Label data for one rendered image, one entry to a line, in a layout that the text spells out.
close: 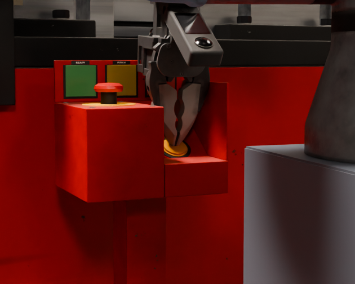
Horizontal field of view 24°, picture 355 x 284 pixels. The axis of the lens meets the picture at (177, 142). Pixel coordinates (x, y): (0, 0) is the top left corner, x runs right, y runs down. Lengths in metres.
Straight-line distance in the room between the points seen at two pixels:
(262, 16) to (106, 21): 0.33
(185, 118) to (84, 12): 0.37
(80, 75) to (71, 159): 0.14
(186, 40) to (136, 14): 0.69
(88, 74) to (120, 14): 0.55
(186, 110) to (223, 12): 0.44
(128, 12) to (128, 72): 0.54
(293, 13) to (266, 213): 1.07
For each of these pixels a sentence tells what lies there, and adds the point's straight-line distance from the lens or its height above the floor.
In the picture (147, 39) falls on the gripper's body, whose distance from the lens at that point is 1.15.
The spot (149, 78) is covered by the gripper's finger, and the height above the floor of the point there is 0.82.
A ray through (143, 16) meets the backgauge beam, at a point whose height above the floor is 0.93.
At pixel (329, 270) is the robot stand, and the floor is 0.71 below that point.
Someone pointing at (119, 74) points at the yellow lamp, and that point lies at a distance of 1.20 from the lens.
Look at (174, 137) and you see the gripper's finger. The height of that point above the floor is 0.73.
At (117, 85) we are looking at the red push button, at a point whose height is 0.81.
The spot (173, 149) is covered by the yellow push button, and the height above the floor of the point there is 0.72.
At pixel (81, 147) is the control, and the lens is 1.06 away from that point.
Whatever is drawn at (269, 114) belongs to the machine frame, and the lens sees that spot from 1.46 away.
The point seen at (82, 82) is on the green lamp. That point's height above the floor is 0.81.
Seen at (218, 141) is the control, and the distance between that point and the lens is 1.13.
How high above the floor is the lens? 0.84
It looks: 6 degrees down
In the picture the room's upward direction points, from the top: straight up
